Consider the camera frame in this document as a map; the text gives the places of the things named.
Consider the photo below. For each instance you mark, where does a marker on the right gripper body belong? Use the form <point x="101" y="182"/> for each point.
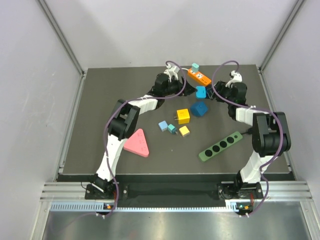
<point x="224" y="91"/>

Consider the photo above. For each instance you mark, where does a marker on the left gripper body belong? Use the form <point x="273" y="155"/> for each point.
<point x="174" y="87"/>

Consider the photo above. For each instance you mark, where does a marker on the blue rounded plug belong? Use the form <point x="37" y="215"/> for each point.
<point x="200" y="92"/>

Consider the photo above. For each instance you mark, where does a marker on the orange power strip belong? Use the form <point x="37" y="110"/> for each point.
<point x="199" y="77"/>

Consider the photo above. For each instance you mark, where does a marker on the teal charger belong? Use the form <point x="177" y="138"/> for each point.
<point x="195" y="67"/>

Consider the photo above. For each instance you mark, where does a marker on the yellow cube plug adapter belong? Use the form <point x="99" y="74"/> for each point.
<point x="182" y="116"/>

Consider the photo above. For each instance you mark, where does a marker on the blue cube plug adapter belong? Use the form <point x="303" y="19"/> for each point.
<point x="199" y="109"/>

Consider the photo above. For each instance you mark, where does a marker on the light blue plug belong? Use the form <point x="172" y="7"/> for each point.
<point x="163" y="125"/>

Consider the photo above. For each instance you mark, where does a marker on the teal plug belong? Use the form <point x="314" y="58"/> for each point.
<point x="172" y="129"/>

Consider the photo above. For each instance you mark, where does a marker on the yellow plug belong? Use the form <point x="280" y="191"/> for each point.
<point x="184" y="131"/>

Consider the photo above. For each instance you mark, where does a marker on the green power strip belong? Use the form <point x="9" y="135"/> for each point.
<point x="220" y="146"/>

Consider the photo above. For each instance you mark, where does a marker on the pink triangular socket adapter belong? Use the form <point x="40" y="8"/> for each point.
<point x="137" y="144"/>

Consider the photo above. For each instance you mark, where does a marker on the black socket block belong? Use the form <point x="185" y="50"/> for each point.
<point x="210" y="94"/>

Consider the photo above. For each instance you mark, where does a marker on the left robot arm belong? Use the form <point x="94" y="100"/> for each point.
<point x="121" y="126"/>

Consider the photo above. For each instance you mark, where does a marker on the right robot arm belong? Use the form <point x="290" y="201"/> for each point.
<point x="269" y="131"/>

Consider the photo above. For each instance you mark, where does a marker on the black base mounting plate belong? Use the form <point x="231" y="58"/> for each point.
<point x="212" y="190"/>

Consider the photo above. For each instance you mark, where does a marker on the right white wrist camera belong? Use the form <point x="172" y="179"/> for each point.
<point x="235" y="77"/>

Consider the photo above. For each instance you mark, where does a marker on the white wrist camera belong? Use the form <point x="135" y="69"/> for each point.
<point x="235" y="77"/>
<point x="172" y="72"/>

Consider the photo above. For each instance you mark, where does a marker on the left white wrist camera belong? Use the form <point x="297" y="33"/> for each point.
<point x="172" y="72"/>

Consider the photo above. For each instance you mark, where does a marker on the white slotted cable duct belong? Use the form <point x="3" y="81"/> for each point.
<point x="102" y="207"/>

